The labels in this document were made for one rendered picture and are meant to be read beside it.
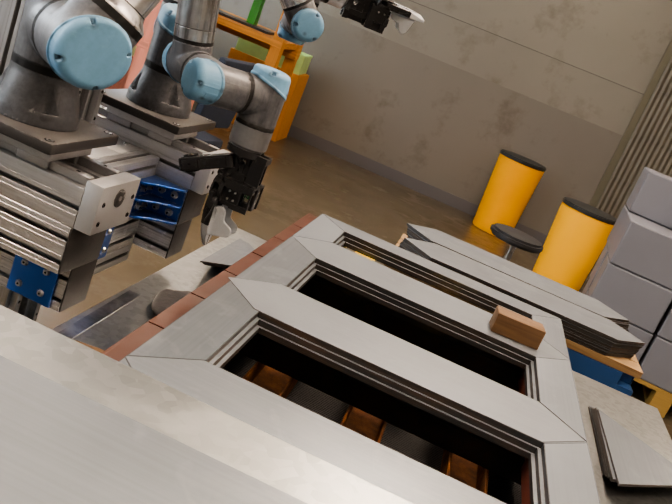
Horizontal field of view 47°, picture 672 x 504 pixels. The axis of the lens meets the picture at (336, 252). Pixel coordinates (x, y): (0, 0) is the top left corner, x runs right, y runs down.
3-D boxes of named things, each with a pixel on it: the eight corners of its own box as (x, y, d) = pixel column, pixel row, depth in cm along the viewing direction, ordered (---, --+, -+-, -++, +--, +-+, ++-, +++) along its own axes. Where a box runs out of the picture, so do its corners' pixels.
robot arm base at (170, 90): (114, 94, 178) (126, 52, 175) (144, 93, 192) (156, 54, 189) (172, 120, 176) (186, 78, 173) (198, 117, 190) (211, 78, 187)
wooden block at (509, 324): (534, 341, 190) (543, 324, 189) (537, 350, 184) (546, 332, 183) (488, 322, 191) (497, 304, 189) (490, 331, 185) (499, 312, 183)
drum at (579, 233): (580, 311, 601) (624, 226, 581) (524, 286, 605) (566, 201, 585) (574, 294, 645) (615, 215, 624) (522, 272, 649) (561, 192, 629)
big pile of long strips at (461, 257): (623, 329, 260) (631, 314, 258) (642, 373, 222) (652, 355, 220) (404, 233, 269) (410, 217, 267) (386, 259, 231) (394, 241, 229)
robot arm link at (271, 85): (243, 57, 143) (281, 69, 149) (224, 113, 146) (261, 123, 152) (263, 69, 138) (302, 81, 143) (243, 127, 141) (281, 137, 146)
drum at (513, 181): (512, 235, 785) (545, 165, 764) (512, 244, 741) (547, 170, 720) (469, 216, 791) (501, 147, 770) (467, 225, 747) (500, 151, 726)
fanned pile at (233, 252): (283, 260, 230) (288, 248, 229) (239, 295, 193) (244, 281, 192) (246, 243, 231) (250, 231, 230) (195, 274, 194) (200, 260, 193)
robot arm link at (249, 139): (229, 119, 143) (243, 117, 151) (221, 142, 144) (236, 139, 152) (266, 135, 142) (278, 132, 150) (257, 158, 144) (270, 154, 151)
